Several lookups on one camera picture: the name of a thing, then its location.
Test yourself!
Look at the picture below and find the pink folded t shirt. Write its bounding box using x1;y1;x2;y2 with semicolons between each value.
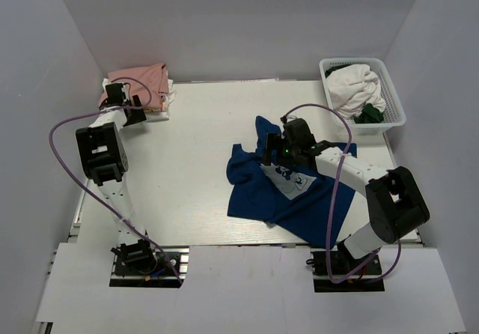
103;62;170;112

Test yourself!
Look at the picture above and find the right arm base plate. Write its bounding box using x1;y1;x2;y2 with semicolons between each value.
305;250;385;293

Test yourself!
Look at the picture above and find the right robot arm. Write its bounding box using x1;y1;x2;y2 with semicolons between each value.
263;118;430;276

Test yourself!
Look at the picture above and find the blue t shirt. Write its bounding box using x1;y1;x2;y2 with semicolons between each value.
226;116;335;248

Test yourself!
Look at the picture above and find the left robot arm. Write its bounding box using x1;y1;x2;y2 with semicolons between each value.
76;81;158;274

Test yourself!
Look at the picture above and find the white plastic basket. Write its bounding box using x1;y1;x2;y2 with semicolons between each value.
319;58;406;136

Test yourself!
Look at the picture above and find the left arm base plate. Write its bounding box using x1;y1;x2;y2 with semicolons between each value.
109;247;189;289

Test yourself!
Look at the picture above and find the white crumpled t shirt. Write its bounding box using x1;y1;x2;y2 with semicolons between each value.
326;62;387;120

